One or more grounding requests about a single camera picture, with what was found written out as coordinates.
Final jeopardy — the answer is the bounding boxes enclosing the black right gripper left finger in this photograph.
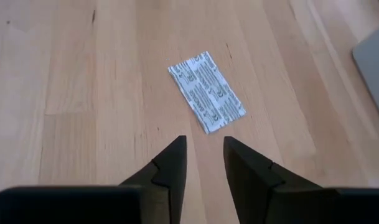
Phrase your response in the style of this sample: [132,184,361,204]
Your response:
[118,134,188,224]

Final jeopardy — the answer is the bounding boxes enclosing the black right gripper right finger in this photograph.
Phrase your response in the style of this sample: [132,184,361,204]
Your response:
[223,136,325,224]

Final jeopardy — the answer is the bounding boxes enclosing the white printed sachet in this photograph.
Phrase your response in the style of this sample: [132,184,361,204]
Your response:
[167,50,248,135]

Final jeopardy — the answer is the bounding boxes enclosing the light grey plastic bin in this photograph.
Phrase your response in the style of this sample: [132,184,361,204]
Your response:
[352,24,379,127]

